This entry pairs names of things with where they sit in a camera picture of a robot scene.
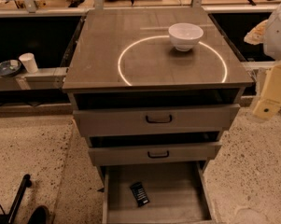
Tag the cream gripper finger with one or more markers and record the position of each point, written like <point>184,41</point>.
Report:
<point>256,35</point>
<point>268,100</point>

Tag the dark rxbar blueberry bar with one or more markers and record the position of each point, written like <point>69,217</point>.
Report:
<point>139,194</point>

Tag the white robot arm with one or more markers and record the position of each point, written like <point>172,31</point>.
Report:
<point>268,33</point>

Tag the top grey drawer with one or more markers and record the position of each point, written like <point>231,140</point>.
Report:
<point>131,121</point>

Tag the grey drawer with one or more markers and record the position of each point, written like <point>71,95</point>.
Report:
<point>108,156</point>
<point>175,192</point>
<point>131,121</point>

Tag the middle grey drawer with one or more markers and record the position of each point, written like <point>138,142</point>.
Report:
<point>108,156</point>

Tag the grey drawer cabinet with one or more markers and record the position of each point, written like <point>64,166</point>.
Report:
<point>125,59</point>

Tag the bottom grey drawer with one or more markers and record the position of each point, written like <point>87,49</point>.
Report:
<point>175,192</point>

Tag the white ceramic bowl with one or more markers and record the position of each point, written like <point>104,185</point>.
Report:
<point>184,36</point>

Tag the white paper cup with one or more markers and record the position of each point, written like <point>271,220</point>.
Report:
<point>28,60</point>

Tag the dark round plate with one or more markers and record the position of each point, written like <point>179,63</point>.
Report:
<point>10,68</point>

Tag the black stand leg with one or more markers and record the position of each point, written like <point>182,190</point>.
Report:
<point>25,183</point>

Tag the black round base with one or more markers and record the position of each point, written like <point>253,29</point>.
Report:
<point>39,216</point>

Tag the black top drawer handle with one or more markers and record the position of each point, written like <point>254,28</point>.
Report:
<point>158,120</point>

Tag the black drawer handle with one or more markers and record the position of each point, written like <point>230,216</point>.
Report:
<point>158,120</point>
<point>161,155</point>

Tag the black middle drawer handle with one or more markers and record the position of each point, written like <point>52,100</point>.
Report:
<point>161,155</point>

